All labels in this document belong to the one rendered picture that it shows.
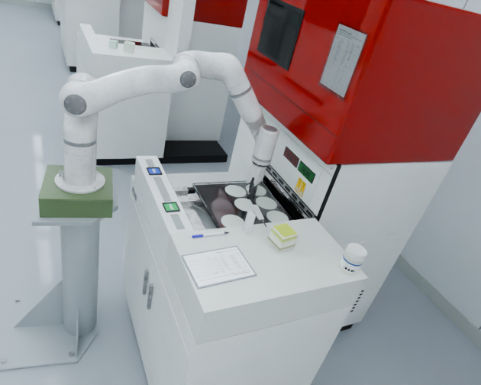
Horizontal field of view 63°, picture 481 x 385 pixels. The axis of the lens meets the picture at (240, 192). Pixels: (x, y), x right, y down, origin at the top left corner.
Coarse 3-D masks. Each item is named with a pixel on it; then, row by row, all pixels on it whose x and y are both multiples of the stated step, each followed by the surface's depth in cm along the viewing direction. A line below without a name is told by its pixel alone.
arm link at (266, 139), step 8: (264, 128) 160; (272, 128) 162; (256, 136) 167; (264, 136) 160; (272, 136) 159; (256, 144) 164; (264, 144) 161; (272, 144) 162; (256, 152) 165; (264, 152) 163; (272, 152) 165
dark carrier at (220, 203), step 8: (208, 184) 179; (216, 184) 180; (224, 184) 182; (232, 184) 183; (240, 184) 185; (248, 184) 187; (200, 192) 172; (208, 192) 173; (216, 192) 174; (224, 192) 176; (208, 200) 168; (216, 200) 169; (224, 200) 171; (232, 200) 172; (216, 208) 164; (224, 208) 166; (232, 208) 167; (280, 208) 175; (216, 216) 159; (240, 216) 163; (256, 216) 166; (264, 216) 167; (288, 216) 171; (256, 224) 161
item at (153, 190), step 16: (144, 160) 172; (144, 176) 162; (160, 176) 164; (144, 192) 164; (160, 192) 155; (144, 208) 165; (160, 208) 146; (160, 224) 144; (176, 224) 141; (160, 240) 145
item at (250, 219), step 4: (252, 204) 138; (252, 208) 139; (256, 208) 137; (248, 212) 140; (252, 212) 140; (256, 212) 140; (260, 212) 139; (248, 216) 140; (252, 216) 139; (260, 216) 141; (248, 220) 141; (252, 220) 140; (244, 224) 143; (248, 224) 141; (252, 224) 141; (244, 228) 144; (248, 228) 142; (248, 232) 143
